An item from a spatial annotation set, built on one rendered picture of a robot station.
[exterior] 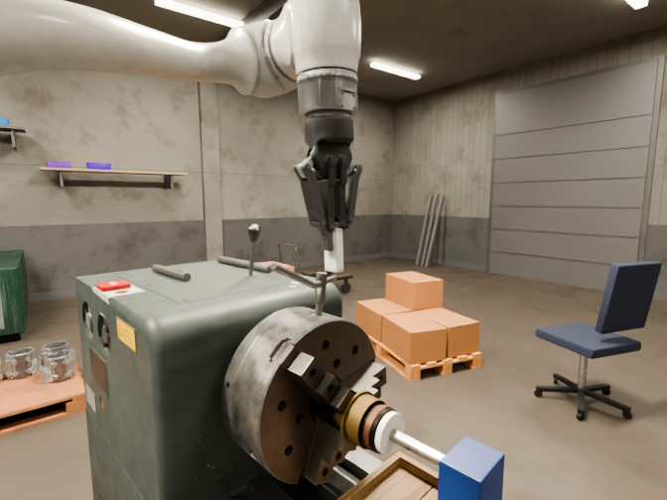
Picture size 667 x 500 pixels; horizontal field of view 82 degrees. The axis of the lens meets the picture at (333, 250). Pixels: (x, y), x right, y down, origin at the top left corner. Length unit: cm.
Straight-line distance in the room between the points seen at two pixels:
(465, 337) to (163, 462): 299
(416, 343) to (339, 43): 285
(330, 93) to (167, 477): 72
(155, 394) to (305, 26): 64
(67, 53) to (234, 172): 711
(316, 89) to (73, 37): 28
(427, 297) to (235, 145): 500
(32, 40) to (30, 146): 650
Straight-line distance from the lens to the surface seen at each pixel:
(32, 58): 48
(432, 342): 333
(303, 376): 67
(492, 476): 63
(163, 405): 79
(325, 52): 58
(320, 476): 80
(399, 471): 96
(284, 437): 75
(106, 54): 51
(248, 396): 72
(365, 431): 69
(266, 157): 787
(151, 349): 75
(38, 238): 694
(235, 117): 771
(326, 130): 57
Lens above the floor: 146
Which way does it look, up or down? 8 degrees down
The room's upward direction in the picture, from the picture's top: straight up
